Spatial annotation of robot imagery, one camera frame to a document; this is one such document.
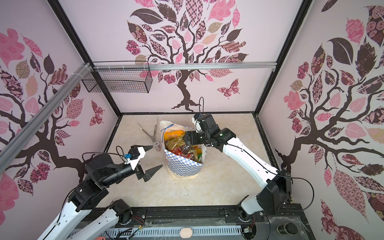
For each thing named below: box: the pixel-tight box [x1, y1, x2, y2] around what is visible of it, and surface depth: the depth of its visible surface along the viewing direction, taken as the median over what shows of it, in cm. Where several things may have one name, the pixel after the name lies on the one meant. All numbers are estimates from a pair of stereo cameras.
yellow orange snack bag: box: [163, 130, 186, 141], surface depth 89 cm
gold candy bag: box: [164, 135, 191, 151], surface depth 81 cm
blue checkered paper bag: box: [159, 120, 207, 180], surface depth 74 cm
